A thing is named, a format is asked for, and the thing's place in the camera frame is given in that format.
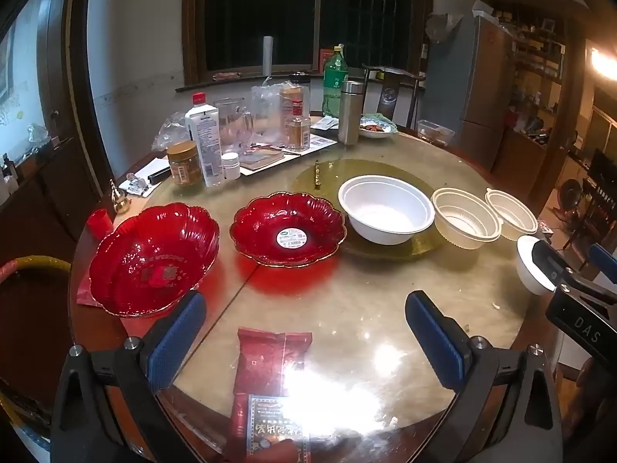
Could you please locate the small cream plastic bowl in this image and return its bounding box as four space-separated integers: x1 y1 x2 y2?
486 188 539 242

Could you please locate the red foil packet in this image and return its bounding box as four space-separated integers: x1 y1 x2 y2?
230 327 314 463

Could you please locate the plate of food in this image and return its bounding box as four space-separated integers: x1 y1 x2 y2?
359 115 398 140

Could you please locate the clear glass pitcher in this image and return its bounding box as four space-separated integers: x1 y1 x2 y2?
213 98 255 155

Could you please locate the dark wooden chair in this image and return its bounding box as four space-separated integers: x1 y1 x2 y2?
361 64 427 131

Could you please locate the dark wooden sideboard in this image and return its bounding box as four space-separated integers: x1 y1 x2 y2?
0 137 115 275

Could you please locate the grey refrigerator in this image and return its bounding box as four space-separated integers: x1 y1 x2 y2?
424 12 516 169

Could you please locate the round gold table mat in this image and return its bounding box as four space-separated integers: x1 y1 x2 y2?
289 158 447 262

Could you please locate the multicoloured hula hoop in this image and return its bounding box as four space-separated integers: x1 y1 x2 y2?
0 255 72 290

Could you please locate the red plastic cup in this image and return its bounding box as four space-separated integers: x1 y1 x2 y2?
87 209 113 241

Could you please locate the floor fan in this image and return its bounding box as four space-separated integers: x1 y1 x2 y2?
556 178 583 219

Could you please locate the clear plastic container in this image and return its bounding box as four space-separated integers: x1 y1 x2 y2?
417 120 456 146

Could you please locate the large red glass bowl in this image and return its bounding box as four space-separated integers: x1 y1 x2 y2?
89 203 221 318

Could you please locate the green plastic bottle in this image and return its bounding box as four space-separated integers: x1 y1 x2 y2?
322 46 350 117

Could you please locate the crumpled clear plastic bag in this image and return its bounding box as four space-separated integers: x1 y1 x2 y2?
153 111 194 152

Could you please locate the small white bowl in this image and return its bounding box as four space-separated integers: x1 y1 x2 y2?
516 235 555 296

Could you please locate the large white plastic bowl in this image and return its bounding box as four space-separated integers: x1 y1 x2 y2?
337 175 436 246

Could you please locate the steel thermos flask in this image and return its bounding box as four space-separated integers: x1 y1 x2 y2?
337 79 365 145

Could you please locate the clear plastic bag with jars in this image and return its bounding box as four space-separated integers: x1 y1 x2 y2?
251 73 312 152

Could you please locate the cluttered wooden shelf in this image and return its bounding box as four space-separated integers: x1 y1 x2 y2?
482 0 593 155

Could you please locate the red plastic bag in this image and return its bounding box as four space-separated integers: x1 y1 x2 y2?
74 265 104 307

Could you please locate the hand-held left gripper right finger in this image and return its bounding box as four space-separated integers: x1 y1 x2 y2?
405 291 565 463

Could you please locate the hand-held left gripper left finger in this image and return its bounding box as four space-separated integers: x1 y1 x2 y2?
51 291 208 463

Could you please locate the white bottle with red cap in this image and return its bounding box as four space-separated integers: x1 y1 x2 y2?
184 91 225 188

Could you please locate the white paper sheet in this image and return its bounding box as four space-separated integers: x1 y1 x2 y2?
118 157 169 198

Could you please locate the red plate with white sticker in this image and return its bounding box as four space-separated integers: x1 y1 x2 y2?
229 192 347 267

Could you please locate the cream ribbed plastic bowl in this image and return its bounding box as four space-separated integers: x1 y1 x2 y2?
430 187 502 250

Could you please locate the brown jar with gold lid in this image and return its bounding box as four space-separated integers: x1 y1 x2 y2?
166 141 203 186

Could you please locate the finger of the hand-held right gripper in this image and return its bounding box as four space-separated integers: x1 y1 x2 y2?
589 242 617 271
531 240 617 306

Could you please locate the dark framed window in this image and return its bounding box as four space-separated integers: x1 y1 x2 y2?
183 0 435 85

